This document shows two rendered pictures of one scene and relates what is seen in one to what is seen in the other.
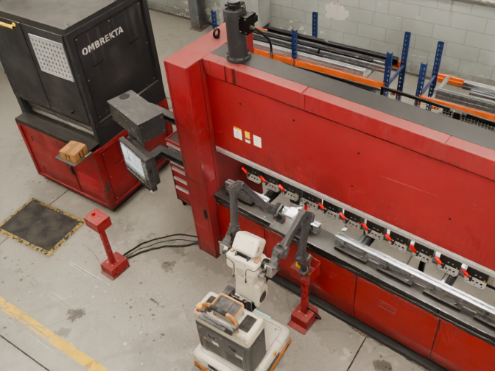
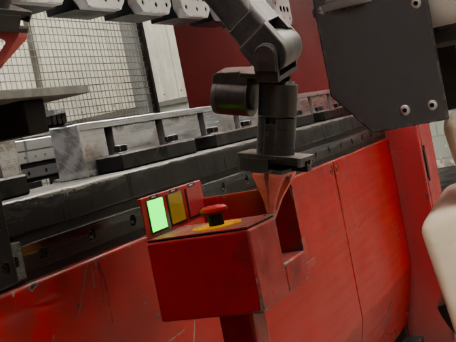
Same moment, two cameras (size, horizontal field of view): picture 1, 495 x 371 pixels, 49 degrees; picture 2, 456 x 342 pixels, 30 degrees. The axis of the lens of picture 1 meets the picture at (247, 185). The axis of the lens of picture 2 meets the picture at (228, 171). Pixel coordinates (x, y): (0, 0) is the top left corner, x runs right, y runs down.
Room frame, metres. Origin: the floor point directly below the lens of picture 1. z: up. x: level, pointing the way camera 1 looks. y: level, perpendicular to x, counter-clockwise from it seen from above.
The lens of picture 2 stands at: (3.29, 0.78, 0.92)
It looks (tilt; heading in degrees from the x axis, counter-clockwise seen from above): 3 degrees down; 253
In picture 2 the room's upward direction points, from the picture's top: 11 degrees counter-clockwise
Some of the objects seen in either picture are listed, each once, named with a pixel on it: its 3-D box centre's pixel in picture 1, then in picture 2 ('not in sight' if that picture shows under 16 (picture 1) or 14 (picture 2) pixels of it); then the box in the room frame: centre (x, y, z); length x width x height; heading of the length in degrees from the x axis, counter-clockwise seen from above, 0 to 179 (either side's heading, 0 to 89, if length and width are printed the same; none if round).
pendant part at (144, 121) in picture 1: (144, 146); not in sight; (3.84, 0.88, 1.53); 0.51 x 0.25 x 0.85; 37
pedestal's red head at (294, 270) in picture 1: (305, 268); (227, 240); (2.93, -0.43, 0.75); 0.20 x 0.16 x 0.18; 48
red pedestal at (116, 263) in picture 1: (105, 243); not in sight; (3.75, 1.48, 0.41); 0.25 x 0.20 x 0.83; 138
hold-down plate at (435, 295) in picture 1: (443, 299); (288, 123); (2.41, -1.41, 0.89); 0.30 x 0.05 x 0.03; 48
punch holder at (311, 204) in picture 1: (312, 198); not in sight; (3.27, -0.53, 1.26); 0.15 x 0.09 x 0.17; 48
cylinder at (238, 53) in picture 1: (245, 30); not in sight; (3.83, -0.09, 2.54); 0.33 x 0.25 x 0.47; 48
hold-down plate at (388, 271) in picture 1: (395, 274); (231, 136); (2.67, -1.12, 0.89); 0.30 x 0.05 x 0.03; 48
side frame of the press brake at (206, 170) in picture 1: (222, 149); not in sight; (4.16, 0.21, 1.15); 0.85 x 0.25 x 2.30; 138
